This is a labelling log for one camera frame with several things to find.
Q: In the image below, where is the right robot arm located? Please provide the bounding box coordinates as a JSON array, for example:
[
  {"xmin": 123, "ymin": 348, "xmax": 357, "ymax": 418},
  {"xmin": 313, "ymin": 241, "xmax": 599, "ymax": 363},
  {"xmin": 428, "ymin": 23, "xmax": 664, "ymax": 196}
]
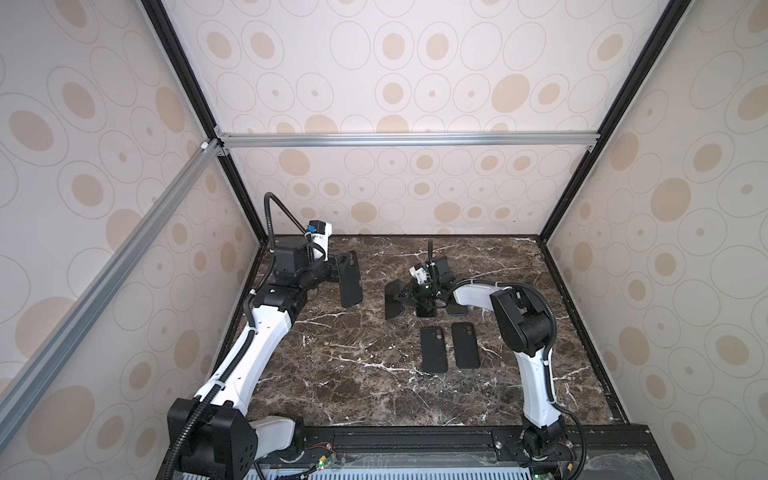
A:
[{"xmin": 384, "ymin": 241, "xmax": 587, "ymax": 479}]

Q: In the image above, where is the black corner post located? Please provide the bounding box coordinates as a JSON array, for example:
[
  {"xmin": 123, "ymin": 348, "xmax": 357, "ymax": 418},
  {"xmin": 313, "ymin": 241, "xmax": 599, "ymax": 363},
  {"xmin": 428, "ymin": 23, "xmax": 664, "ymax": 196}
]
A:
[
  {"xmin": 538, "ymin": 0, "xmax": 693, "ymax": 244},
  {"xmin": 140, "ymin": 0, "xmax": 267, "ymax": 243}
]

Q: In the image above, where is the horizontal aluminium rail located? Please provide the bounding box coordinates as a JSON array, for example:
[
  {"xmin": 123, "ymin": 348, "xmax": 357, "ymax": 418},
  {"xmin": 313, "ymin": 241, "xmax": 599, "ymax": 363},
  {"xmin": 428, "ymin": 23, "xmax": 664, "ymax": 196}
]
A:
[{"xmin": 221, "ymin": 131, "xmax": 600, "ymax": 148}]

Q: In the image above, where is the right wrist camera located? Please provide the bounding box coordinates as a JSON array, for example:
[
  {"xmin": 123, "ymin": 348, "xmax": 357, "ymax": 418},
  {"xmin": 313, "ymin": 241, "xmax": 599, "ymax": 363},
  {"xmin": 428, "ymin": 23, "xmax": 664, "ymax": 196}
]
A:
[{"xmin": 409, "ymin": 266, "xmax": 431, "ymax": 285}]

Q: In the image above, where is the left aluminium rail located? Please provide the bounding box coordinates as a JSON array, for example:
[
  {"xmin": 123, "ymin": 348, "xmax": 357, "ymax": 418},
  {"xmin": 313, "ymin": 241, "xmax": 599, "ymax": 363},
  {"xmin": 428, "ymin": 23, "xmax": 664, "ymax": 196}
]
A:
[{"xmin": 1, "ymin": 138, "xmax": 222, "ymax": 448}]

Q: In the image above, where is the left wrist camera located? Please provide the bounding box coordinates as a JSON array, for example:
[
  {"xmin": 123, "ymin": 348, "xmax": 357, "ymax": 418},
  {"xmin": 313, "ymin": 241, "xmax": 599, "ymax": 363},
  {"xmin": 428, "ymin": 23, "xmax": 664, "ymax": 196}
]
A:
[{"xmin": 306, "ymin": 220, "xmax": 333, "ymax": 261}]

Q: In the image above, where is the right black corner post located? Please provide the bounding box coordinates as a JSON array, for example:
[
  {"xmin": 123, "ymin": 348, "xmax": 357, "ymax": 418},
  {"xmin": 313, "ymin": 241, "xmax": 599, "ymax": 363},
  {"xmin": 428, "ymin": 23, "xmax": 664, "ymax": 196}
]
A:
[{"xmin": 538, "ymin": 0, "xmax": 693, "ymax": 244}]

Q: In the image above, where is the left black corner post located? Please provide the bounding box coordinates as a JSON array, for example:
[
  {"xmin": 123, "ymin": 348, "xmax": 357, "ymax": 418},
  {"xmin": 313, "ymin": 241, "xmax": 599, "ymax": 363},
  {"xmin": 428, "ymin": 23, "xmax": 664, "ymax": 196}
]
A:
[{"xmin": 140, "ymin": 0, "xmax": 267, "ymax": 243}]

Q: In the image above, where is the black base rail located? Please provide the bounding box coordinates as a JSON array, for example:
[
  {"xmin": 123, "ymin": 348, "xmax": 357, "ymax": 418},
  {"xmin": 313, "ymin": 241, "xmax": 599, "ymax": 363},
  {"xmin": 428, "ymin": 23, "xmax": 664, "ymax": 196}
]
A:
[{"xmin": 157, "ymin": 424, "xmax": 673, "ymax": 480}]

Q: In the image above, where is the black phone case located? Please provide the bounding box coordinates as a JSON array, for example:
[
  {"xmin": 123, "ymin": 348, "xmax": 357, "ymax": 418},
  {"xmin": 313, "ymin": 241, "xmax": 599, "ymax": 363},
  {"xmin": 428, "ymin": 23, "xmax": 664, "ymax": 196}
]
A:
[
  {"xmin": 337, "ymin": 251, "xmax": 363, "ymax": 308},
  {"xmin": 420, "ymin": 326, "xmax": 448, "ymax": 374},
  {"xmin": 451, "ymin": 322, "xmax": 480, "ymax": 369}
]

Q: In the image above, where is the black phone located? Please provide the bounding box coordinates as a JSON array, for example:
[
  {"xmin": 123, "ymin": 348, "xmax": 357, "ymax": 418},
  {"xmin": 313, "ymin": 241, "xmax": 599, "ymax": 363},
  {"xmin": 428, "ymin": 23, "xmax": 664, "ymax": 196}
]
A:
[
  {"xmin": 416, "ymin": 304, "xmax": 437, "ymax": 318},
  {"xmin": 384, "ymin": 279, "xmax": 405, "ymax": 321}
]

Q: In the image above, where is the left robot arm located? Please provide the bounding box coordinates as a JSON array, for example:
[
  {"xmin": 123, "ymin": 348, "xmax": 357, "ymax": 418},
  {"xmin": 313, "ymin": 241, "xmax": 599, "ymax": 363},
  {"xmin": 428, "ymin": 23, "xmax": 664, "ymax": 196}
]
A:
[{"xmin": 158, "ymin": 192, "xmax": 363, "ymax": 479}]

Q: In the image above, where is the blue phone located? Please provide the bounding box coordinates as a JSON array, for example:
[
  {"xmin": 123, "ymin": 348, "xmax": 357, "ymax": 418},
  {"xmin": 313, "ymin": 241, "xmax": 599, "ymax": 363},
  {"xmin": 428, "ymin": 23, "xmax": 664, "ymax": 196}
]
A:
[{"xmin": 445, "ymin": 303, "xmax": 469, "ymax": 317}]

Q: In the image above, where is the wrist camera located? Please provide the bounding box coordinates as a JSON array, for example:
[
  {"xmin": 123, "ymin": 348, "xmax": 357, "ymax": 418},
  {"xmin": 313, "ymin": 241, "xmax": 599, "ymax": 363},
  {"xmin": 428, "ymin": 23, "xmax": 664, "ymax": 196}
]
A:
[
  {"xmin": 306, "ymin": 220, "xmax": 333, "ymax": 261},
  {"xmin": 409, "ymin": 266, "xmax": 431, "ymax": 285}
]

